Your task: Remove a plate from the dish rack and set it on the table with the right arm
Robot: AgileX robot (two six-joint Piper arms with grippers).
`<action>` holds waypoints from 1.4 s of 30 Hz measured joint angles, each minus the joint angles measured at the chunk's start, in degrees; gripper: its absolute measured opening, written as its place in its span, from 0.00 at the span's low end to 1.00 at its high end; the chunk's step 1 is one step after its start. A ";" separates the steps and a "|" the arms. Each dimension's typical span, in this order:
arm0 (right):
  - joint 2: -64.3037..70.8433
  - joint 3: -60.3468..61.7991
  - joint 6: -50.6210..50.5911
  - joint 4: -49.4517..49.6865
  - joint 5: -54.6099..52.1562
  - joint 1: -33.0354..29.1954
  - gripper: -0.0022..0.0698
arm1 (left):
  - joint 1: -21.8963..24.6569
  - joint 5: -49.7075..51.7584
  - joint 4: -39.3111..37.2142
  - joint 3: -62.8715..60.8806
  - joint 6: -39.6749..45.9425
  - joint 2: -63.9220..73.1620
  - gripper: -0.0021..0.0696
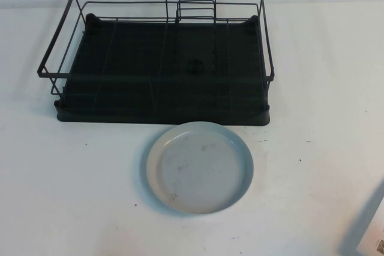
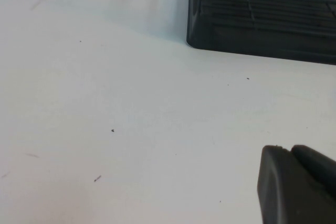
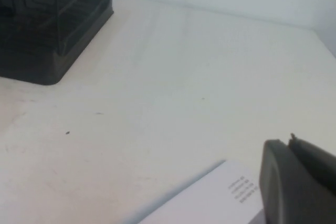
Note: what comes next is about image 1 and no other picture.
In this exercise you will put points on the white box with QR code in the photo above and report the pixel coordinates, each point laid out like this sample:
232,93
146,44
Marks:
375,238

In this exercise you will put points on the pale blue round plate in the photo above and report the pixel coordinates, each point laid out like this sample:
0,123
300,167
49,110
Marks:
198,172

